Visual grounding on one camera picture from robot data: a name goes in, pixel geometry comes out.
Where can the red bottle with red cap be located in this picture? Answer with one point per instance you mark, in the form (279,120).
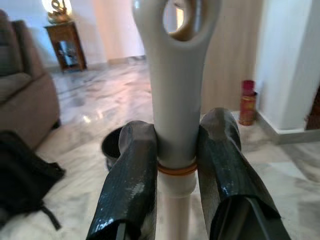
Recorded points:
(247,107)

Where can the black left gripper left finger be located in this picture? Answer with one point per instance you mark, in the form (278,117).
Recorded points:
(132,180)

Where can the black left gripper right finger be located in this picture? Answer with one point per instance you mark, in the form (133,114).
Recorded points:
(225,162)

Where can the grey brown fabric sofa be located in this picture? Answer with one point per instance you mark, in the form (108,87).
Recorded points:
(25,100)

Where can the black backpack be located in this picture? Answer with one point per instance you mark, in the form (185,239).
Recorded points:
(22,175)

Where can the light wood panel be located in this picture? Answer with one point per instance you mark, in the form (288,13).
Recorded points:
(237,50)

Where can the brown wooden side table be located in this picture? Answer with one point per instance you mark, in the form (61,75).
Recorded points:
(67,42)

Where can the gold ornament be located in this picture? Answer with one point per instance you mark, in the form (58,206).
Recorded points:
(57,12)

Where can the black round bucket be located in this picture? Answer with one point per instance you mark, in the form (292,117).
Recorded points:
(111,147)

